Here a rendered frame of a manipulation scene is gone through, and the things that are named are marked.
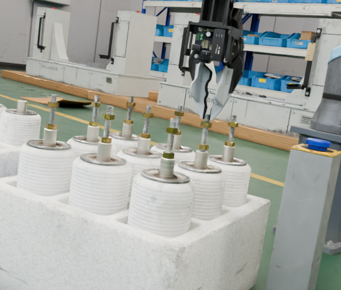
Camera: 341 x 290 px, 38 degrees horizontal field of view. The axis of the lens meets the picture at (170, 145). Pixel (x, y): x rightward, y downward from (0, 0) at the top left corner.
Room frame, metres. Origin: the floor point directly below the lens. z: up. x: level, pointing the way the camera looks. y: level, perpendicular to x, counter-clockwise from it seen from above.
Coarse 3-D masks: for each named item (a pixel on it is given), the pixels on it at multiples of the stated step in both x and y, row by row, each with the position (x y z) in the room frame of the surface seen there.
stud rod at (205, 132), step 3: (204, 117) 0.84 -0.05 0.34; (207, 117) 0.84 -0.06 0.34; (204, 120) 0.84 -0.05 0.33; (207, 120) 0.84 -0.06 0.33; (204, 129) 0.84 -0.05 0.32; (207, 129) 0.84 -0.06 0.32; (204, 132) 0.84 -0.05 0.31; (207, 132) 0.84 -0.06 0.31; (204, 135) 0.84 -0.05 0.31; (207, 135) 0.84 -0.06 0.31; (201, 138) 0.84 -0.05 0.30; (204, 138) 0.84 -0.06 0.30; (201, 141) 0.84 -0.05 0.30; (204, 141) 0.84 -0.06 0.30; (201, 150) 0.84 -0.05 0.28; (204, 150) 0.84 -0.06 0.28
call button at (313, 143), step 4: (308, 140) 0.82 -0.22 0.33; (312, 140) 0.81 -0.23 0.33; (316, 140) 0.81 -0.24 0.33; (320, 140) 0.82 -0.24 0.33; (324, 140) 0.82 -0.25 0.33; (308, 144) 0.82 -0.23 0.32; (312, 144) 0.81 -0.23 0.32; (316, 144) 0.81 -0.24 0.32; (320, 144) 0.81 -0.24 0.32; (324, 144) 0.81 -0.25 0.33; (328, 144) 0.81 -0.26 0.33; (312, 148) 0.81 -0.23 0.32; (316, 148) 0.81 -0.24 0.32; (320, 148) 0.81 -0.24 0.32; (324, 148) 0.81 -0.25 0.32
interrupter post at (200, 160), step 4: (196, 152) 0.84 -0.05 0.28; (200, 152) 0.83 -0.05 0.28; (204, 152) 0.83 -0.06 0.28; (208, 152) 0.84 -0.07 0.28; (196, 156) 0.84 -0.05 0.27; (200, 156) 0.83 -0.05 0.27; (204, 156) 0.83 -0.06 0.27; (196, 160) 0.83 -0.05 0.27; (200, 160) 0.83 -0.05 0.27; (204, 160) 0.83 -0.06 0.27; (196, 164) 0.83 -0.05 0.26; (200, 164) 0.83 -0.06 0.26; (204, 164) 0.83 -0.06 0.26; (196, 168) 0.83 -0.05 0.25; (200, 168) 0.83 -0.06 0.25; (204, 168) 0.83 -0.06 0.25
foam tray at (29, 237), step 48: (0, 192) 0.80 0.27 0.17; (0, 240) 0.79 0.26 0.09; (48, 240) 0.74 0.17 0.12; (96, 240) 0.70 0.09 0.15; (144, 240) 0.66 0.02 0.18; (192, 240) 0.68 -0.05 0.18; (240, 240) 0.85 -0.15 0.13; (0, 288) 0.79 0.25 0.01; (48, 288) 0.74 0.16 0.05; (96, 288) 0.69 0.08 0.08; (144, 288) 0.65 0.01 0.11; (192, 288) 0.69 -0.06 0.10; (240, 288) 0.89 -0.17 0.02
